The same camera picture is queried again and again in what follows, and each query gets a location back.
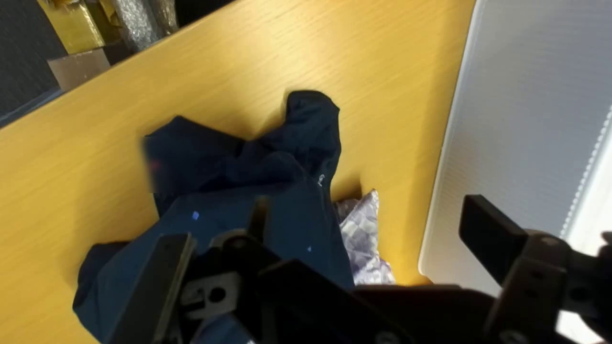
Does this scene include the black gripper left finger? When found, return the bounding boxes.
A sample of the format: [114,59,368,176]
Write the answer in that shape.
[112,195,284,344]

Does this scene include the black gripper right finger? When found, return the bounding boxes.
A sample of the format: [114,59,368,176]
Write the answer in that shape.
[460,193,577,344]

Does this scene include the dark blue clothing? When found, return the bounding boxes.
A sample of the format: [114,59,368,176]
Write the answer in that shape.
[72,88,359,344]

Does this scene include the purple checkered clothing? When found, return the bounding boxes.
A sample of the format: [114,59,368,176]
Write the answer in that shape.
[336,189,399,287]

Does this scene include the white plastic container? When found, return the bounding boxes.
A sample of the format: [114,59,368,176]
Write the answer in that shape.
[418,0,612,344]

